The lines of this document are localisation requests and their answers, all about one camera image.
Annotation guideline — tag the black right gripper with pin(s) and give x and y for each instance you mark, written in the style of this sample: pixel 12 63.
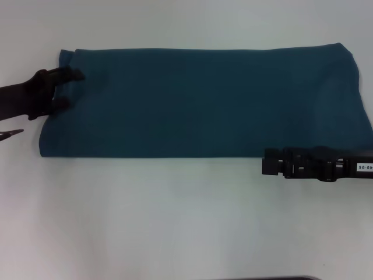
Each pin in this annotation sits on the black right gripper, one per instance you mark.
pixel 349 170

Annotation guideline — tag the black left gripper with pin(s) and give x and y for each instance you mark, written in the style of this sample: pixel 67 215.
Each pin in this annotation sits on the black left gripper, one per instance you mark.
pixel 32 96

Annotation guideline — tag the teal t-shirt with pink print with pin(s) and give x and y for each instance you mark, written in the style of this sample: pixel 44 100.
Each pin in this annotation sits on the teal t-shirt with pink print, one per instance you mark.
pixel 204 102

